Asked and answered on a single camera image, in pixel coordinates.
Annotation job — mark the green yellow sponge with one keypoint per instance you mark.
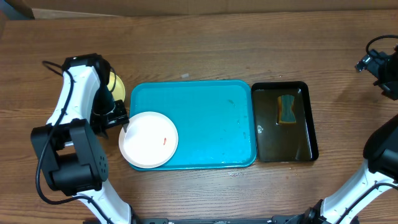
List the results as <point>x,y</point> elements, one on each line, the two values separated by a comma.
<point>285,114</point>

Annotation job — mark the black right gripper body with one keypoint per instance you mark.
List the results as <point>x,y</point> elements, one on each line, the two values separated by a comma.
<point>384,68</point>

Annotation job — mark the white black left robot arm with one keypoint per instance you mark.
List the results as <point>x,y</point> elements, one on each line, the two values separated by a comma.
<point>72,164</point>

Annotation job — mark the black water basin tray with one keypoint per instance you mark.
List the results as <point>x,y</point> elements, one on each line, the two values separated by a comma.
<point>295,142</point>

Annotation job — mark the small white paper scrap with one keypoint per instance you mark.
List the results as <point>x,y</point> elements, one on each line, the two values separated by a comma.
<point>185,75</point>

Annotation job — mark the teal plastic tray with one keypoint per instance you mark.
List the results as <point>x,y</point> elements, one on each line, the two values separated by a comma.
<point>214,121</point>

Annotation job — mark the yellow green plate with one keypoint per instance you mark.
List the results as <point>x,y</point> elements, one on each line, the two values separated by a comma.
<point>116,87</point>

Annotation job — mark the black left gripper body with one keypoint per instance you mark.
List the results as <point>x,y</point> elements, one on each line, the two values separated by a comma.
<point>108,112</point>

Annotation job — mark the pinkish white plate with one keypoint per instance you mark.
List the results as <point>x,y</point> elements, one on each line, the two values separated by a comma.
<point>149,141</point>

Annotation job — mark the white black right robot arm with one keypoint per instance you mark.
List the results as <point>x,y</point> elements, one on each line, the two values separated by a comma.
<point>378,172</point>

